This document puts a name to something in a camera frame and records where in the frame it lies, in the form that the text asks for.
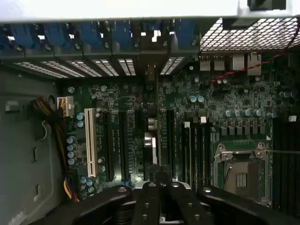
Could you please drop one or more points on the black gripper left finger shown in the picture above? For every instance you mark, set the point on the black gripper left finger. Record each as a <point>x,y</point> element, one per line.
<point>147,206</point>

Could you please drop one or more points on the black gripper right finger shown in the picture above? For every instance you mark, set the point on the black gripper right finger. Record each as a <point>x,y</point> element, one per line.
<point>180,206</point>

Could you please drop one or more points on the black RAM slot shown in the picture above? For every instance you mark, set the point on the black RAM slot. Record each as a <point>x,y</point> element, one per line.
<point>195,159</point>
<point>208,159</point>
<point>202,159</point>

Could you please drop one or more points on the CPU socket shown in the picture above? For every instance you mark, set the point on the CPU socket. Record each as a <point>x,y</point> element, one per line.
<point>239,178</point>

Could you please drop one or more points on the white PCI slot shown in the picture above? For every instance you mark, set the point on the white PCI slot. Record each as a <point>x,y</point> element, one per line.
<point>91,145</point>

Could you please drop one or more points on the short black expansion slot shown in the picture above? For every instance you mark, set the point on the short black expansion slot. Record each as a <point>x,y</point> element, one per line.
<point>138,120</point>

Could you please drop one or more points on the white power connector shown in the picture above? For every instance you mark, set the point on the white power connector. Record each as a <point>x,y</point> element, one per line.
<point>68,105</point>

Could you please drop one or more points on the green motherboard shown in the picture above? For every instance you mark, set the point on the green motherboard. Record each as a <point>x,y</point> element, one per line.
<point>246,93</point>

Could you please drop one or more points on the black open PC case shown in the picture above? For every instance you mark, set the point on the black open PC case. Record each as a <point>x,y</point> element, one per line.
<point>23,140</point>

